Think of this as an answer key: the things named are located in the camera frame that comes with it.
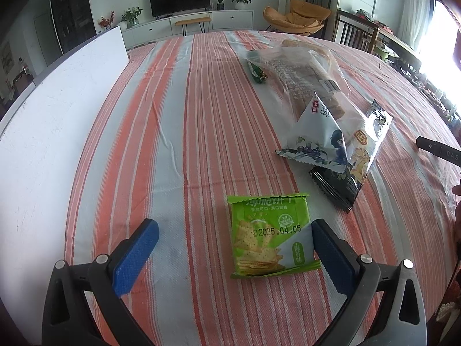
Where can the wooden bench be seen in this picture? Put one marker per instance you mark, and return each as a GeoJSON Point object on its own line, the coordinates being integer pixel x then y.
{"type": "Point", "coordinates": [192, 20]}

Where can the green sausage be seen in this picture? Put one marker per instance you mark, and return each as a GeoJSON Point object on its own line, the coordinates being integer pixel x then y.
{"type": "Point", "coordinates": [257, 72]}

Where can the orange lounge chair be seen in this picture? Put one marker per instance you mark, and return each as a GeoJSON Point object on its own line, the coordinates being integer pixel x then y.
{"type": "Point", "coordinates": [299, 16]}

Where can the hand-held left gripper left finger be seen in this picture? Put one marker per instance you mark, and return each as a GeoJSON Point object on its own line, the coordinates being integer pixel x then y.
{"type": "Point", "coordinates": [138, 252]}

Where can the black display cabinet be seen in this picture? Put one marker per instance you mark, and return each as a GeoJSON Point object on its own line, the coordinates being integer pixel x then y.
{"type": "Point", "coordinates": [72, 10]}

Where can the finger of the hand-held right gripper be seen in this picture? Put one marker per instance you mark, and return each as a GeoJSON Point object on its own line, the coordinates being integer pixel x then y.
{"type": "Point", "coordinates": [428, 146]}

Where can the white curtain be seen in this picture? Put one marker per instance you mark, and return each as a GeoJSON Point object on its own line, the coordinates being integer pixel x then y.
{"type": "Point", "coordinates": [414, 18]}

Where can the green cracker packet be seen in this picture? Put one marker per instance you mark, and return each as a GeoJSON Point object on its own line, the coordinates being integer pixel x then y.
{"type": "Point", "coordinates": [266, 238]}

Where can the white cardboard box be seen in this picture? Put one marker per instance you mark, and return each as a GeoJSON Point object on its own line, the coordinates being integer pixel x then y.
{"type": "Point", "coordinates": [54, 133]}

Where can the red flowers in vase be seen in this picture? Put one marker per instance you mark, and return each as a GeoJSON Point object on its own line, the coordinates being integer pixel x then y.
{"type": "Point", "coordinates": [106, 21]}

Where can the small dark pot plant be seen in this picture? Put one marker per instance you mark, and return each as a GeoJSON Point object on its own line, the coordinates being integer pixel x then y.
{"type": "Point", "coordinates": [219, 3]}

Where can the clear sliced bread bag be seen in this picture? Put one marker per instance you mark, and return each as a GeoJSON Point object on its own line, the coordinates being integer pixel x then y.
{"type": "Point", "coordinates": [299, 75]}

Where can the white blue snack packet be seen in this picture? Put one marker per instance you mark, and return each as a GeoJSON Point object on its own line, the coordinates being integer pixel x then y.
{"type": "Point", "coordinates": [317, 133]}

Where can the bushy green potted plant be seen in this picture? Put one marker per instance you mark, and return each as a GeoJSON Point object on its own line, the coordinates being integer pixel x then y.
{"type": "Point", "coordinates": [131, 16]}

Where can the yellow cartoon snack packet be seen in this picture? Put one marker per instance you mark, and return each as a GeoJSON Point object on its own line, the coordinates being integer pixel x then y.
{"type": "Point", "coordinates": [365, 151]}

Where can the round white vase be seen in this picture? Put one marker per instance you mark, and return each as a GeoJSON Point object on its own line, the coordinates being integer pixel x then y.
{"type": "Point", "coordinates": [122, 25]}

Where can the white television cabinet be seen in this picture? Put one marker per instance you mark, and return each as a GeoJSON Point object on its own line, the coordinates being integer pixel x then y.
{"type": "Point", "coordinates": [234, 20]}

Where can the striped orange grey tablecloth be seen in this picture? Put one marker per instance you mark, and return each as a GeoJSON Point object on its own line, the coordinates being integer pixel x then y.
{"type": "Point", "coordinates": [180, 133]}

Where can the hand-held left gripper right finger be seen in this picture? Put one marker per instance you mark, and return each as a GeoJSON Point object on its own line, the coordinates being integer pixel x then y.
{"type": "Point", "coordinates": [331, 252]}

